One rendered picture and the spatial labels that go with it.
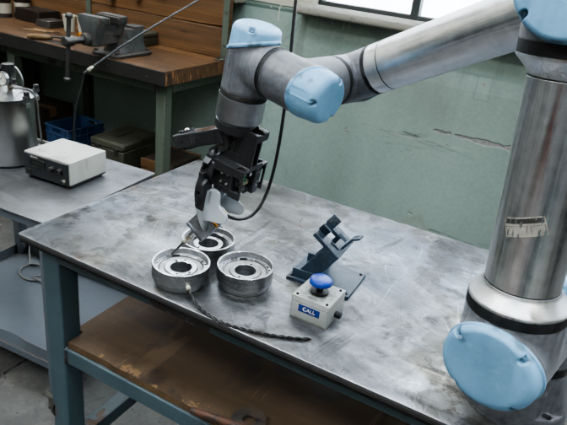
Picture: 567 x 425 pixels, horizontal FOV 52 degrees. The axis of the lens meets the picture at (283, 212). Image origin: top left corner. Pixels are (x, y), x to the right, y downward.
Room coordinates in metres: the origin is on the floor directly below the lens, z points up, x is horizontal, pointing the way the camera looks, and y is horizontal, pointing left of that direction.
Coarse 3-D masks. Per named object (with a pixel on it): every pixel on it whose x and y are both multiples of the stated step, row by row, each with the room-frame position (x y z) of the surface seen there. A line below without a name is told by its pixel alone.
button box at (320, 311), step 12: (300, 288) 0.87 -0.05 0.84; (312, 288) 0.86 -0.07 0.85; (336, 288) 0.88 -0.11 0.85; (300, 300) 0.84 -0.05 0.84; (312, 300) 0.83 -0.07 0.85; (324, 300) 0.84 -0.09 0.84; (336, 300) 0.84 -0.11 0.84; (300, 312) 0.84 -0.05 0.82; (312, 312) 0.83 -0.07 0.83; (324, 312) 0.82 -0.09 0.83; (336, 312) 0.84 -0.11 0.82; (312, 324) 0.83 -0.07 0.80; (324, 324) 0.82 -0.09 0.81
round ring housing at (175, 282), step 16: (160, 256) 0.94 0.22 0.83; (176, 256) 0.96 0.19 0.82; (192, 256) 0.96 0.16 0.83; (160, 272) 0.87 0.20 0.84; (176, 272) 0.89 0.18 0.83; (192, 272) 0.90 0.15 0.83; (208, 272) 0.91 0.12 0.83; (160, 288) 0.88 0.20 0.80; (176, 288) 0.86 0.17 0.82; (192, 288) 0.88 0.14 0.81
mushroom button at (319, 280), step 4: (312, 276) 0.86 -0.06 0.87; (316, 276) 0.86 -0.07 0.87; (320, 276) 0.86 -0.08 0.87; (324, 276) 0.87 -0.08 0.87; (328, 276) 0.87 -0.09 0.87; (312, 280) 0.85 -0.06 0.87; (316, 280) 0.85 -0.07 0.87; (320, 280) 0.85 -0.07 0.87; (324, 280) 0.85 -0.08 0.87; (328, 280) 0.86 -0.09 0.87; (312, 284) 0.85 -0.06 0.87; (316, 284) 0.84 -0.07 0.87; (320, 284) 0.84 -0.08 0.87; (324, 284) 0.84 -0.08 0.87; (328, 284) 0.85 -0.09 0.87; (316, 288) 0.86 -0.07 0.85; (320, 288) 0.84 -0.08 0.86; (324, 288) 0.84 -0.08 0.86
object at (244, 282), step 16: (224, 256) 0.96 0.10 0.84; (240, 256) 0.98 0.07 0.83; (256, 256) 0.98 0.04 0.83; (224, 272) 0.89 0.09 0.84; (240, 272) 0.95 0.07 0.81; (256, 272) 0.93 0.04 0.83; (272, 272) 0.92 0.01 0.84; (224, 288) 0.90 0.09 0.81; (240, 288) 0.88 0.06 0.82; (256, 288) 0.89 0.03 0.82
